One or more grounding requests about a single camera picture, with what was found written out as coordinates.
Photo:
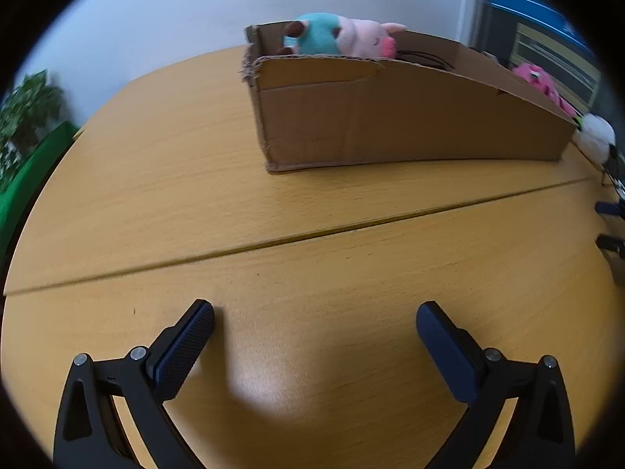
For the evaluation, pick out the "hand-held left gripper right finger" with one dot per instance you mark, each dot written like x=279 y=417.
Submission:
x=447 y=351

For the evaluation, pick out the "pink pig plush teal outfit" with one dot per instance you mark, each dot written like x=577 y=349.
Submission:
x=317 y=34

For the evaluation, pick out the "brown cardboard box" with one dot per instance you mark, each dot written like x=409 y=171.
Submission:
x=390 y=117

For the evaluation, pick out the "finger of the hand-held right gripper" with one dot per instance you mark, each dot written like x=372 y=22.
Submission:
x=611 y=245
x=610 y=208

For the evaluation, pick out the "green leafy plant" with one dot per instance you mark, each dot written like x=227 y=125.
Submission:
x=29 y=102

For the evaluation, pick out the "pink plush toy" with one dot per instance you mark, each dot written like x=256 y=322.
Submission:
x=532 y=75

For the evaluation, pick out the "dark striped board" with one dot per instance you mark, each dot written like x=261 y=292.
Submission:
x=542 y=34

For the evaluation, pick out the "green table cloth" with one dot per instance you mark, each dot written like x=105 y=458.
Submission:
x=29 y=180

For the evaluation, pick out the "white plush toy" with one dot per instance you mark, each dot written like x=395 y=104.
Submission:
x=595 y=134

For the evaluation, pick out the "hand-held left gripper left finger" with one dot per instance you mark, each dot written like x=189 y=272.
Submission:
x=183 y=351

